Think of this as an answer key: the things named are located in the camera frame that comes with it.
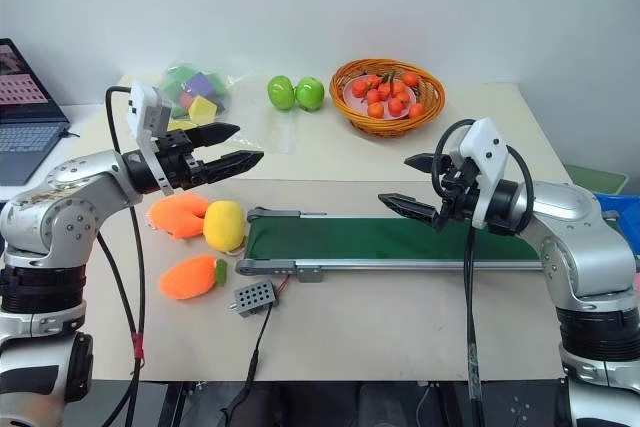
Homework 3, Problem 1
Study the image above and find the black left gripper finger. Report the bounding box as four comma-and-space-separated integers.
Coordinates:
187, 122, 242, 149
200, 150, 265, 186

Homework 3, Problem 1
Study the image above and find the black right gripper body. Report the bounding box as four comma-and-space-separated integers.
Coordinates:
433, 156, 482, 232

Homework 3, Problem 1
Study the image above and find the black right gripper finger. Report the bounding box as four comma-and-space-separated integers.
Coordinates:
377, 192, 445, 233
403, 152, 452, 177

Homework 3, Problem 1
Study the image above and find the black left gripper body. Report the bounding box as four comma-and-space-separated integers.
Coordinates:
157, 128, 207, 191

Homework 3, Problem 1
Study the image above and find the green conveyor belt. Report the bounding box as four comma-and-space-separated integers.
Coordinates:
235, 206, 552, 284

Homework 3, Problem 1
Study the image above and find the yellow foam cube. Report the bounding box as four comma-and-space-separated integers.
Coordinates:
186, 94, 222, 126

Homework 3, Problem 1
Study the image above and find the clear plastic bag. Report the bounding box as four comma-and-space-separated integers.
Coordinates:
158, 60, 292, 154

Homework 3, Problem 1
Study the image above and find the purple foam block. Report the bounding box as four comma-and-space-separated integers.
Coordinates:
186, 73, 217, 99

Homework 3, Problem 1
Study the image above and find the orange plush toy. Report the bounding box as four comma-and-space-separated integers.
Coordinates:
145, 194, 212, 242

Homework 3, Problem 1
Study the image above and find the yellow plush lemon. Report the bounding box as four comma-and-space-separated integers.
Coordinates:
202, 199, 248, 252

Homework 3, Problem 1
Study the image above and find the large green foam block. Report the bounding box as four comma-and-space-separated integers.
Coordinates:
166, 66, 201, 94

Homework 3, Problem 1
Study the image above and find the green toy apple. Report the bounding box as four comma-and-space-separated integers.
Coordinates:
266, 75, 300, 112
295, 77, 327, 112

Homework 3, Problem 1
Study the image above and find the orange woven basket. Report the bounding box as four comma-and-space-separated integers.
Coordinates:
329, 58, 447, 138

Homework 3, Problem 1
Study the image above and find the pink plate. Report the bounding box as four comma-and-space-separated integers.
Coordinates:
342, 77, 418, 121

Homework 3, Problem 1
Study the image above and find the orange plush carrot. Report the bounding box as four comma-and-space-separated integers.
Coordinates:
158, 254, 229, 301

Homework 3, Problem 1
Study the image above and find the green tray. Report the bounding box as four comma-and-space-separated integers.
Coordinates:
566, 163, 630, 196

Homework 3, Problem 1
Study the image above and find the grey perforated control box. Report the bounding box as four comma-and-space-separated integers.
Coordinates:
228, 280, 282, 319

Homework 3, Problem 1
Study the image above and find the blue plastic bin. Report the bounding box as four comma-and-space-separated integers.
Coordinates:
593, 191, 640, 249

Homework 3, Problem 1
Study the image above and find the dark laptop computer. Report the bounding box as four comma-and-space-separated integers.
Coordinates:
0, 37, 72, 186

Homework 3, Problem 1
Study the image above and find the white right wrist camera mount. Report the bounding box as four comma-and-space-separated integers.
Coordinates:
448, 117, 510, 229

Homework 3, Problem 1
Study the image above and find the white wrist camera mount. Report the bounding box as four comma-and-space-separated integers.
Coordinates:
448, 117, 510, 229
126, 80, 177, 199

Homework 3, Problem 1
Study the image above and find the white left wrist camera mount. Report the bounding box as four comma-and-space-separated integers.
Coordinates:
126, 80, 177, 199

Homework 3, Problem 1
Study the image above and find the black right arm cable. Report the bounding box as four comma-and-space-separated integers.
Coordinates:
432, 118, 535, 427

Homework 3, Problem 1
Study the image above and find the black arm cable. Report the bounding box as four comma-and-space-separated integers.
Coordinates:
104, 85, 147, 427
432, 118, 535, 427

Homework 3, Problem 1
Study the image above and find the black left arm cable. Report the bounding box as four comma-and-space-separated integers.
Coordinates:
104, 85, 147, 427

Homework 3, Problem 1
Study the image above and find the black power cable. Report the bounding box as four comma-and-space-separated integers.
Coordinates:
218, 303, 275, 427

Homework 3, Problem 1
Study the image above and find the thin white cable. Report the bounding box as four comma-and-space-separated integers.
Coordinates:
416, 380, 442, 424

